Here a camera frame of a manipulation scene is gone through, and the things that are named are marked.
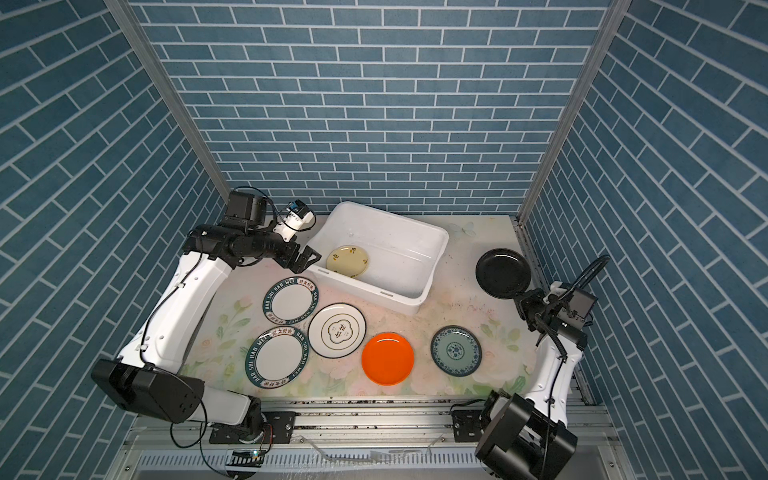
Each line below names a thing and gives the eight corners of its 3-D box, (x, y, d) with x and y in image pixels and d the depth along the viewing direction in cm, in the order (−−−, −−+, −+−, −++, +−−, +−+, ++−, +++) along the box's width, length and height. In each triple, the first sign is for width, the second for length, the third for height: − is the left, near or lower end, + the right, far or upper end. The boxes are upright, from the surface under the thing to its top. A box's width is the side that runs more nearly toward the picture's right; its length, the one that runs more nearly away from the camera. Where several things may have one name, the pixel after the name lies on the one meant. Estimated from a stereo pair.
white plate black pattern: (304, 358, 87) (302, 355, 85) (315, 305, 98) (313, 302, 96) (364, 358, 87) (363, 356, 85) (368, 305, 98) (367, 302, 96)
